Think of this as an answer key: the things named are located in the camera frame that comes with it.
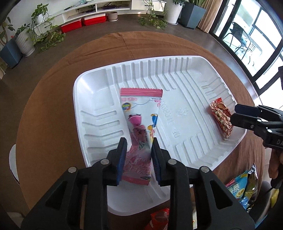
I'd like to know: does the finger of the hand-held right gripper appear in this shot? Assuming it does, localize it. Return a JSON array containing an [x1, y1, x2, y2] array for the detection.
[[234, 104, 283, 117], [230, 113, 269, 135]]

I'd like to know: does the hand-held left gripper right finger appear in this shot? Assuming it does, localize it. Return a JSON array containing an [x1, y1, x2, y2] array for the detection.
[[151, 137, 255, 230]]

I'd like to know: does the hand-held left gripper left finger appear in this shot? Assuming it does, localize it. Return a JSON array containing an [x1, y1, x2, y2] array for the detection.
[[21, 137, 127, 230]]

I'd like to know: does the red patterned snack packet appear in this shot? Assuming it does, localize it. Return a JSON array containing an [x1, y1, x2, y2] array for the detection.
[[210, 98, 233, 139]]

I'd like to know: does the pink snack packet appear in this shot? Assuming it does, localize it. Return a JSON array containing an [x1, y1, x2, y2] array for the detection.
[[119, 88, 163, 185]]

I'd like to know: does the white plastic tray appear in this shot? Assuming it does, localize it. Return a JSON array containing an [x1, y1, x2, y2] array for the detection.
[[73, 55, 247, 216]]

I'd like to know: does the person's right hand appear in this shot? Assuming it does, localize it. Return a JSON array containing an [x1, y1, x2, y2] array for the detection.
[[268, 152, 283, 180]]

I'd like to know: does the olive yellow snack packet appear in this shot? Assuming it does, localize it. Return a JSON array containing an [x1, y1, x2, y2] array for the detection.
[[245, 168, 259, 199]]

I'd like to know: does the light blue snack packet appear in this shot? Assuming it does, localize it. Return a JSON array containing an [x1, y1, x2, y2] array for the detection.
[[225, 170, 250, 210]]

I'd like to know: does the black outdoor chair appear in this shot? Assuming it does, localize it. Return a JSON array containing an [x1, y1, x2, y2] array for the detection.
[[222, 22, 252, 60]]

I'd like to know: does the black-framed glass door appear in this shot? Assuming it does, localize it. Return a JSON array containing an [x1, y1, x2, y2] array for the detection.
[[210, 0, 283, 104]]

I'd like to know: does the beige curtain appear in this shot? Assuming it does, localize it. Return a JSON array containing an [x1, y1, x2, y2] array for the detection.
[[197, 0, 224, 33]]

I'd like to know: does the plant in dark tapered planter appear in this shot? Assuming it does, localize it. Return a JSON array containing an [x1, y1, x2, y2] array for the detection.
[[178, 0, 207, 30]]

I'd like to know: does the plant in smooth white pot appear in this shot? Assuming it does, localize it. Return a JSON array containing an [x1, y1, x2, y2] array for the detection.
[[165, 0, 184, 25]]

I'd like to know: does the trailing vine plant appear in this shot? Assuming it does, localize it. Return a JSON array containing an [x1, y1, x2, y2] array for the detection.
[[138, 0, 168, 30]]

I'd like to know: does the trailing vine in white pot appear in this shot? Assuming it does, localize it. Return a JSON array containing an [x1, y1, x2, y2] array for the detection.
[[30, 3, 67, 53]]

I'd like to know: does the beige empty pot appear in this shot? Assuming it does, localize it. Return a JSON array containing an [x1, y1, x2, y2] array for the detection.
[[107, 11, 119, 22]]

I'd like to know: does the plant in white ribbed pot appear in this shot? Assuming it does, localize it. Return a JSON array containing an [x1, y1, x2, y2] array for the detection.
[[14, 23, 36, 57]]

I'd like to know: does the plant in blue square planter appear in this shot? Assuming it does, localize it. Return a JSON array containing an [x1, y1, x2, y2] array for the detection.
[[0, 16, 23, 68]]

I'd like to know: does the white TV cabinet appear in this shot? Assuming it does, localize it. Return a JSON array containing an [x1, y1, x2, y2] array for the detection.
[[47, 0, 167, 24]]

